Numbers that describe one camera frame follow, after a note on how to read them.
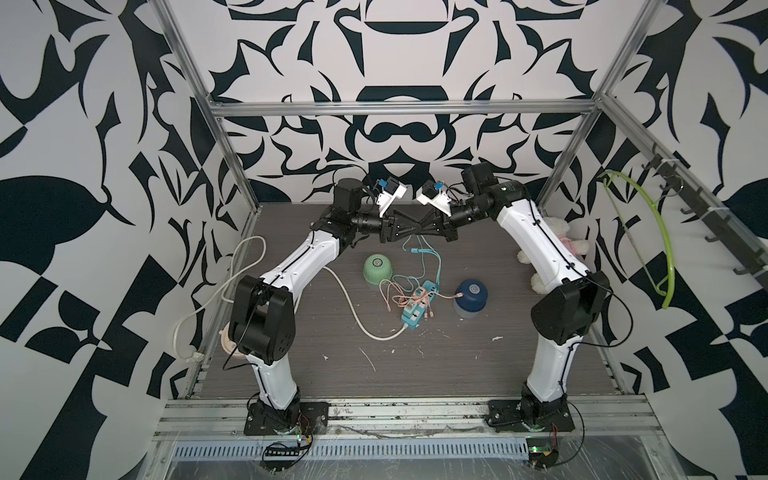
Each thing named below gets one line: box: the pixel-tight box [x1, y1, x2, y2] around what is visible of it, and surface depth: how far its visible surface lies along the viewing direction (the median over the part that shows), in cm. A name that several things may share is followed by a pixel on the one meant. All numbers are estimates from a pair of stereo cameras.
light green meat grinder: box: [363, 254, 393, 285], surface depth 93 cm
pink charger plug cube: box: [414, 287, 428, 308], surface depth 90 cm
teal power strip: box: [401, 280, 437, 330], surface depth 90 cm
